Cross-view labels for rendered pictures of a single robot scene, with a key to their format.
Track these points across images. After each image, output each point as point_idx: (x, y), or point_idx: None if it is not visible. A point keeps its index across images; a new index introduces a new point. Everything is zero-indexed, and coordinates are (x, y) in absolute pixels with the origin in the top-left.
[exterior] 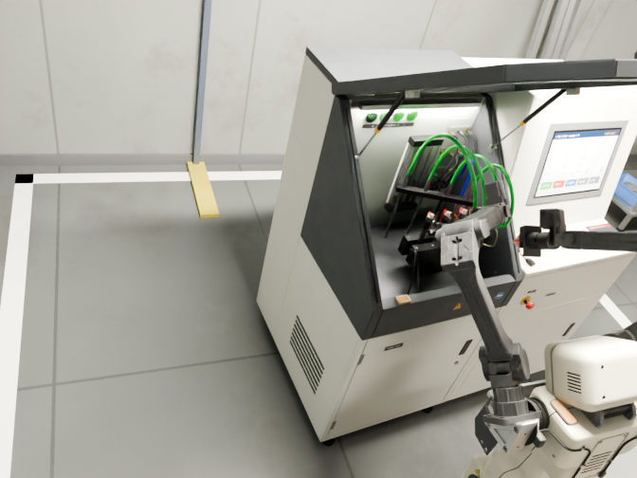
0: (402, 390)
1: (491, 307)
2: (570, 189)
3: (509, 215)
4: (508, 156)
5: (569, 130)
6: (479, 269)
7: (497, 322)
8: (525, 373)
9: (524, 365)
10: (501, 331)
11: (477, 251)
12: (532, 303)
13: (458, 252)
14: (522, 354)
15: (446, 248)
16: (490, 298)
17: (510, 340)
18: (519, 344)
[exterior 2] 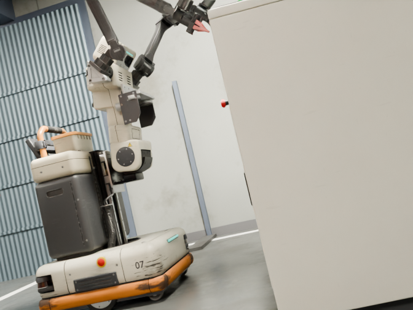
0: None
1: (151, 40)
2: None
3: (190, 10)
4: None
5: None
6: (158, 27)
7: (148, 45)
8: (134, 64)
9: (136, 61)
10: (147, 50)
11: (159, 20)
12: (222, 99)
13: (163, 23)
14: (139, 58)
15: (167, 24)
16: (153, 37)
17: (144, 54)
18: (141, 54)
